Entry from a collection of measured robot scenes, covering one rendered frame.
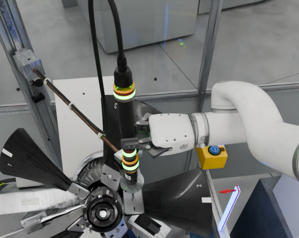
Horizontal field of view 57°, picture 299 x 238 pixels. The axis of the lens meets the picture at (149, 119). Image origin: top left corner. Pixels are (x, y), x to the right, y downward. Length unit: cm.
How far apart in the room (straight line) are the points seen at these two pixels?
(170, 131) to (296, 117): 148
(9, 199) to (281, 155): 89
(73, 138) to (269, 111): 75
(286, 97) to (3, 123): 165
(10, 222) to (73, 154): 138
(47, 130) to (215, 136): 102
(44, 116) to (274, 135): 113
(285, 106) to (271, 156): 140
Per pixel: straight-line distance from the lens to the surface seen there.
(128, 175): 77
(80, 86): 109
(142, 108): 83
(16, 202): 110
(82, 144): 111
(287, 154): 49
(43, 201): 108
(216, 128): 65
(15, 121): 170
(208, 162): 121
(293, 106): 195
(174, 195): 95
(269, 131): 54
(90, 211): 88
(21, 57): 117
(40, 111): 141
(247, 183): 248
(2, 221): 245
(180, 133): 64
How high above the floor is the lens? 201
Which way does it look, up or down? 46 degrees down
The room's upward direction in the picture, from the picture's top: straight up
